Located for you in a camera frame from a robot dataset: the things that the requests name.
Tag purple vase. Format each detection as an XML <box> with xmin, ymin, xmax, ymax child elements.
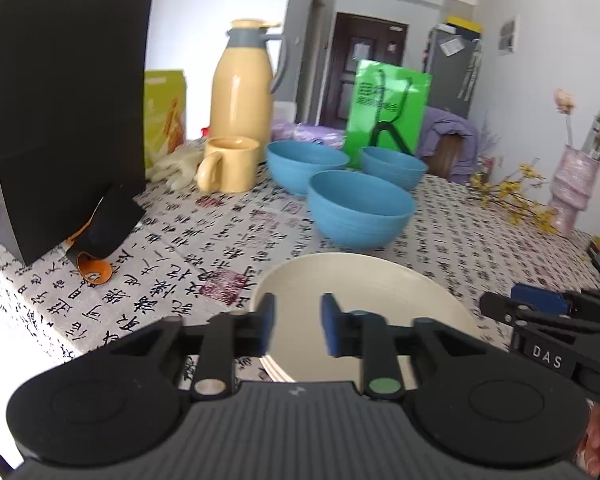
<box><xmin>547</xmin><ymin>144</ymin><xmax>600</xmax><ymax>237</ymax></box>

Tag white plastic box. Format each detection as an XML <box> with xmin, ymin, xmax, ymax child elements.
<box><xmin>272</xmin><ymin>101</ymin><xmax>299</xmax><ymax>124</ymax></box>

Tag yellow thermos jug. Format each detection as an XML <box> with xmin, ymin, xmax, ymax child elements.
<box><xmin>209</xmin><ymin>18</ymin><xmax>287</xmax><ymax>147</ymax></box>

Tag white rubber gloves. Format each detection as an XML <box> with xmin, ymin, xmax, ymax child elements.
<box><xmin>146</xmin><ymin>145</ymin><xmax>206</xmax><ymax>191</ymax></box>

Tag yellow flower branch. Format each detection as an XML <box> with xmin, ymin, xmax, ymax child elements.
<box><xmin>467</xmin><ymin>159</ymin><xmax>561</xmax><ymax>236</ymax></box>

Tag black paper bag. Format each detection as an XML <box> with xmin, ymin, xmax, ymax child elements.
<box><xmin>0</xmin><ymin>0</ymin><xmax>154</xmax><ymax>267</ymax></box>

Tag yellow carton box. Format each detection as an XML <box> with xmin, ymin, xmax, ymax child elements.
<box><xmin>144</xmin><ymin>69</ymin><xmax>188</xmax><ymax>170</ymax></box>

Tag dried purple flower sprigs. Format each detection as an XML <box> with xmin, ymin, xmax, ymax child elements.
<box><xmin>477</xmin><ymin>112</ymin><xmax>504</xmax><ymax>161</ymax></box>

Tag green paper bag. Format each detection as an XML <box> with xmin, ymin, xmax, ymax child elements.
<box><xmin>343</xmin><ymin>58</ymin><xmax>433</xmax><ymax>157</ymax></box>

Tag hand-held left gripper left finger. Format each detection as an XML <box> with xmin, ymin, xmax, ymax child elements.
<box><xmin>107</xmin><ymin>292</ymin><xmax>277</xmax><ymax>402</ymax></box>

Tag purple tissue packet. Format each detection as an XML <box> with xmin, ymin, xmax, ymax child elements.
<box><xmin>271</xmin><ymin>118</ymin><xmax>349</xmax><ymax>150</ymax></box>

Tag blue bowl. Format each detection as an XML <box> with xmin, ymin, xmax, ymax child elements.
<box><xmin>360</xmin><ymin>146</ymin><xmax>429</xmax><ymax>192</ymax></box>
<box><xmin>266</xmin><ymin>140</ymin><xmax>351</xmax><ymax>196</ymax></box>
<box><xmin>307</xmin><ymin>170</ymin><xmax>415</xmax><ymax>250</ymax></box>

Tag white wall panel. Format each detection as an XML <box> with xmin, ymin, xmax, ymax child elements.
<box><xmin>497</xmin><ymin>14</ymin><xmax>521</xmax><ymax>54</ymax></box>

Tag printed tablecloth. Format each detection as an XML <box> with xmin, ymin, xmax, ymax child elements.
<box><xmin>0</xmin><ymin>137</ymin><xmax>600</xmax><ymax>397</ymax></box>

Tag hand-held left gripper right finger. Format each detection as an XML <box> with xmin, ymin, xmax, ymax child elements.
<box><xmin>321</xmin><ymin>292</ymin><xmax>486</xmax><ymax>402</ymax></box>

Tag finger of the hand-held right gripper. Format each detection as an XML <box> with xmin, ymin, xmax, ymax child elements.
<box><xmin>511</xmin><ymin>284</ymin><xmax>600</xmax><ymax>322</ymax></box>
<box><xmin>480</xmin><ymin>291</ymin><xmax>600</xmax><ymax>335</ymax></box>

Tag yellow mug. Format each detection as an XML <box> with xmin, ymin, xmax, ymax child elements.
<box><xmin>195</xmin><ymin>136</ymin><xmax>260</xmax><ymax>195</ymax></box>

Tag grey refrigerator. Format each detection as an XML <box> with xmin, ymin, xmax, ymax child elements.
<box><xmin>422</xmin><ymin>25</ymin><xmax>483</xmax><ymax>120</ymax></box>

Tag wooden chair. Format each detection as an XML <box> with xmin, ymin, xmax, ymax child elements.
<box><xmin>430</xmin><ymin>132</ymin><xmax>474</xmax><ymax>181</ymax></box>

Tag dark wooden door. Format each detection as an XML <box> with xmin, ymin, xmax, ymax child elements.
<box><xmin>324</xmin><ymin>12</ymin><xmax>409</xmax><ymax>131</ymax></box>

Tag white umbrella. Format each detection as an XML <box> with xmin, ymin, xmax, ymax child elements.
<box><xmin>457</xmin><ymin>39</ymin><xmax>483</xmax><ymax>101</ymax></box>

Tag purple jacket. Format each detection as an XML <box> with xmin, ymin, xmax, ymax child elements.
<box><xmin>418</xmin><ymin>106</ymin><xmax>479</xmax><ymax>186</ymax></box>

